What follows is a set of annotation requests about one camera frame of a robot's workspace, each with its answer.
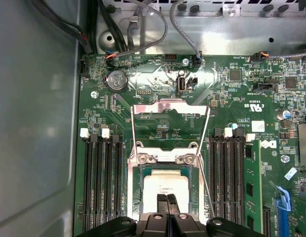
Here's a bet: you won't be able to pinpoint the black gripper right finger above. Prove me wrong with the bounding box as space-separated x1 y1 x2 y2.
167 193 265 237

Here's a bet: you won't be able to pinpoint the metal locking lever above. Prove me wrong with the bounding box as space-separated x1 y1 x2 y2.
197 157 217 219

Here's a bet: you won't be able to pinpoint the internal USB port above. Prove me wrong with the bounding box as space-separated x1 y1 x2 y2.
176 75 188 94

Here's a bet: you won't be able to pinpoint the black PC case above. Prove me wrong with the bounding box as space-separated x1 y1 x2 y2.
0 0 98 237

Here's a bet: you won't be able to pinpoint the silver CPU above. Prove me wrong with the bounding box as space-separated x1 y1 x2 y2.
140 168 201 216

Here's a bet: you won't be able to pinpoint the green motherboard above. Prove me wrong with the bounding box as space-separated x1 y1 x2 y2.
73 53 306 237

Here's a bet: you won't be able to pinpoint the black sleeved cable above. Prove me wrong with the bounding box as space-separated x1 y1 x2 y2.
31 0 94 54

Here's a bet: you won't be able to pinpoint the CPU socket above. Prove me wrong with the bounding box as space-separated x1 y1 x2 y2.
126 142 206 222

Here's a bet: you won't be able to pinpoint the grey braided cable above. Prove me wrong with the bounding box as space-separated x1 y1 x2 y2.
169 0 203 65

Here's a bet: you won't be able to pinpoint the green RAM stick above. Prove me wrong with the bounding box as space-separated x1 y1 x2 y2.
243 140 263 235

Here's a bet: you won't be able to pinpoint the black fan connector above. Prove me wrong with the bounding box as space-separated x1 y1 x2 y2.
250 50 270 63

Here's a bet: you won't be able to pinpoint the black expansion slot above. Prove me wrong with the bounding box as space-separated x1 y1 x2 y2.
262 204 271 237

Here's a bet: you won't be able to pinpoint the blue expansion slot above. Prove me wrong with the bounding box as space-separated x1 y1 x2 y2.
269 181 291 237

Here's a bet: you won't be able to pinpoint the thin grey wire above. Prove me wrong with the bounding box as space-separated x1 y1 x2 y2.
105 0 168 60

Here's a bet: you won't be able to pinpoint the RAM slot black clips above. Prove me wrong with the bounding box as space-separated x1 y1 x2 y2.
208 127 222 234
232 127 245 234
90 134 104 232
111 134 124 232

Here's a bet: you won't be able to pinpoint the grey metal drive cage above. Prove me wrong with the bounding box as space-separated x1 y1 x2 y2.
95 0 306 58

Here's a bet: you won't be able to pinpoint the silver chipset heat sink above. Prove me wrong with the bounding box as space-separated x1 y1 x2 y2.
298 123 306 168

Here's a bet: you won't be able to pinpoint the black flat cable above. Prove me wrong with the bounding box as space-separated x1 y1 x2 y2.
96 0 128 54

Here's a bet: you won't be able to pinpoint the silver coin battery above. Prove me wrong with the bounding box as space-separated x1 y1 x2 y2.
105 71 129 94

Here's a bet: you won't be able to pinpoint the metal socket cover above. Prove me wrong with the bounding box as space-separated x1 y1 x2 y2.
130 98 211 165

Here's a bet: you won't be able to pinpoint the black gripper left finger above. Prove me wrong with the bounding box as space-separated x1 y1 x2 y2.
78 194 170 237

